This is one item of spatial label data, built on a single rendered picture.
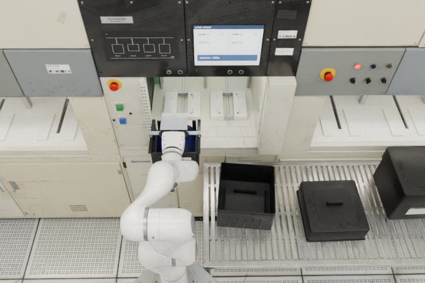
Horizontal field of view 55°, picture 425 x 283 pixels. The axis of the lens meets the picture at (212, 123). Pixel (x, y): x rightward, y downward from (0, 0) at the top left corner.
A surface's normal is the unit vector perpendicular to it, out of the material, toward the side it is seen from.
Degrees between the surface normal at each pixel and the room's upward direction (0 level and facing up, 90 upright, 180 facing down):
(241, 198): 0
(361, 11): 90
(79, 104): 90
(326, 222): 0
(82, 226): 0
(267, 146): 90
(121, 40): 90
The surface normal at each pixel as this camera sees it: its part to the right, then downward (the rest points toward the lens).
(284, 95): 0.02, 0.76
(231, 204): 0.01, -0.65
